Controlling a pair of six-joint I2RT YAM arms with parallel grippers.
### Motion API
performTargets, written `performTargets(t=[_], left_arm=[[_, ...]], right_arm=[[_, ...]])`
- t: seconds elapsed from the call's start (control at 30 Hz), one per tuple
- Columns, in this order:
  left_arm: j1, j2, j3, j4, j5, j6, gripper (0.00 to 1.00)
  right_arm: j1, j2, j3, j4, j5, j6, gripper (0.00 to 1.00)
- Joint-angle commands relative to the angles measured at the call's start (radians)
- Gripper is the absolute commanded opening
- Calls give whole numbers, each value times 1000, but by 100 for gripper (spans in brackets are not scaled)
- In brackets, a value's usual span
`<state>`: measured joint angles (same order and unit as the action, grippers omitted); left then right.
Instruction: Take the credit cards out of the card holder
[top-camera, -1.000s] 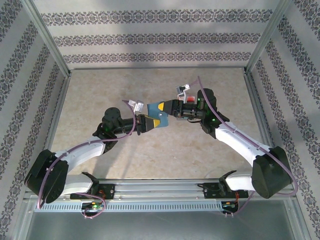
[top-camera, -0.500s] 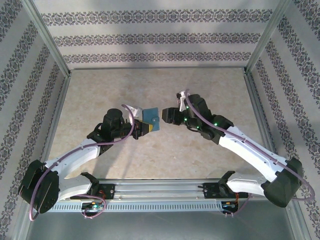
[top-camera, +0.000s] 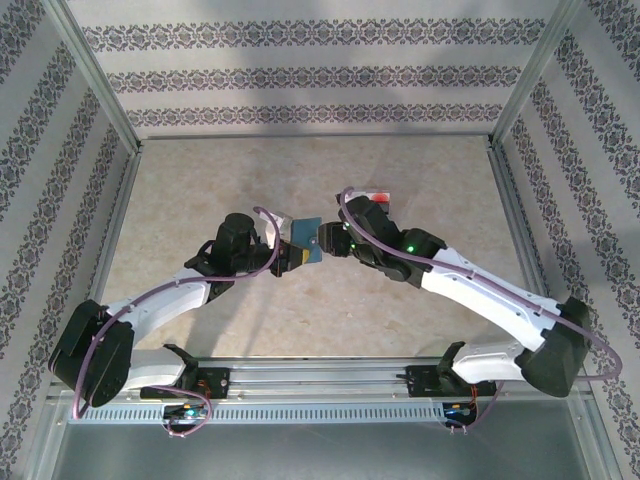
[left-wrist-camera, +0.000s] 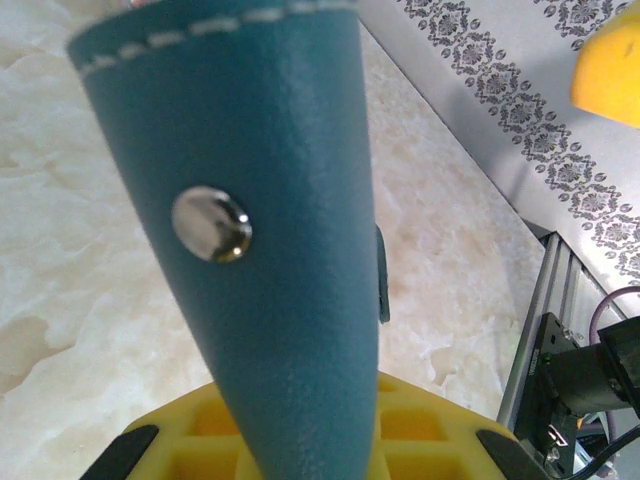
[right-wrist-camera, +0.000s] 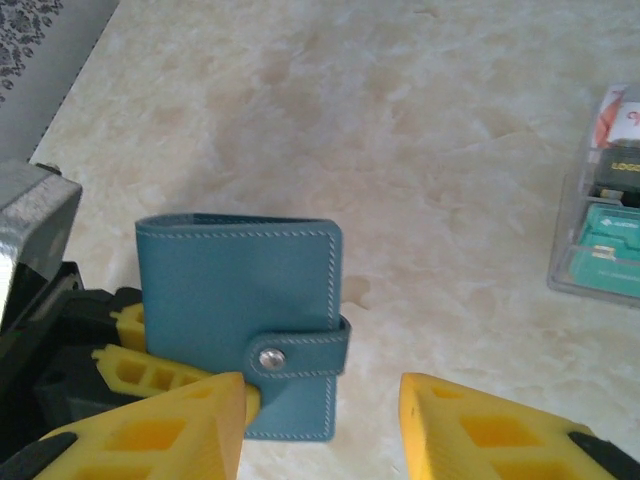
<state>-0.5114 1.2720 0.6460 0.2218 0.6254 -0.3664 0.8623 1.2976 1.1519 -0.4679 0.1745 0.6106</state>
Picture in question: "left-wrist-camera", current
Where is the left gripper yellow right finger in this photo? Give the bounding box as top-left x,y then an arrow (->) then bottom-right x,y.
372,374 -> 551,480

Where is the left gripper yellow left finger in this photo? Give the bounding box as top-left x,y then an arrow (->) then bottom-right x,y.
87,384 -> 264,480

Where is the teal leather card holder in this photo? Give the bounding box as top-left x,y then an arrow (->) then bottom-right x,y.
64,0 -> 392,480

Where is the long aluminium base rail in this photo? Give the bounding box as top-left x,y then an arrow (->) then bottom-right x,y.
497,227 -> 631,436

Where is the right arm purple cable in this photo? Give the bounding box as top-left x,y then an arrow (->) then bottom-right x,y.
589,285 -> 640,346

